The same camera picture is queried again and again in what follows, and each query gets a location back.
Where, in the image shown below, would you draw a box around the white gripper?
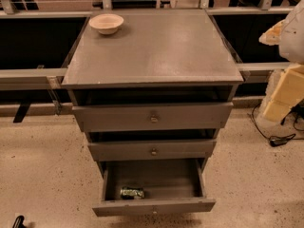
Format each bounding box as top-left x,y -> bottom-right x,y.
258,20 -> 304,123

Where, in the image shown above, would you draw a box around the green can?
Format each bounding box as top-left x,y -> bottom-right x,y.
120,186 -> 144,200

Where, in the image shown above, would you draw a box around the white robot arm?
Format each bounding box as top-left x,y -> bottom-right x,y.
258,0 -> 304,123

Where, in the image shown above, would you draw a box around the grey drawer cabinet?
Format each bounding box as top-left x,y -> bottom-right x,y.
61,9 -> 245,176

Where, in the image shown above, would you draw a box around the grey bottom drawer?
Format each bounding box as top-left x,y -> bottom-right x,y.
93,159 -> 216,217

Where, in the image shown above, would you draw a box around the grey drawer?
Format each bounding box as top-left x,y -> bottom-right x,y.
88,139 -> 216,162
93,159 -> 216,217
72,103 -> 233,132

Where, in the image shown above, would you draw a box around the grey middle drawer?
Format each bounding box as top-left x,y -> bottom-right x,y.
88,139 -> 216,162

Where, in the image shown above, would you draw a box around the grey top drawer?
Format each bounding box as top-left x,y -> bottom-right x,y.
72,103 -> 233,132

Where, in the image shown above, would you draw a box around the black stand legs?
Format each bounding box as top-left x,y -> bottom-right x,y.
288,104 -> 304,132

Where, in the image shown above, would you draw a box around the beige bowl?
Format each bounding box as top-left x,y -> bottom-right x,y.
89,14 -> 124,35

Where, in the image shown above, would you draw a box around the grey metal railing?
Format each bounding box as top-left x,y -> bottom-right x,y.
1,10 -> 288,90

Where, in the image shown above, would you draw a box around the black object at floor corner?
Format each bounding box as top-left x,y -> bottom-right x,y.
12,216 -> 27,228

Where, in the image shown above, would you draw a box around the black power adapter with cable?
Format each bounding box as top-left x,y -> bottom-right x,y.
250,104 -> 295,147

